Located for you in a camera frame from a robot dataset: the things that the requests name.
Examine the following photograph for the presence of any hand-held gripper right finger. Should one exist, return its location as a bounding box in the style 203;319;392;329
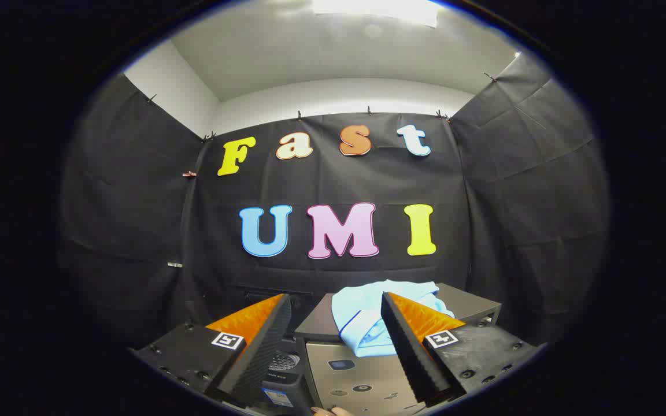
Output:
380;292;542;405

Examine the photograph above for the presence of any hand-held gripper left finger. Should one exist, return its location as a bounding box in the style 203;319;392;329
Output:
131;293;293;408

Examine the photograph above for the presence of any light blue button shirt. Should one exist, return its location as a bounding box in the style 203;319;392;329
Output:
331;280;455;358

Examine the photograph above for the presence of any row of black backdrop clips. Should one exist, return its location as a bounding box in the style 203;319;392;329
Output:
145;72;498;143

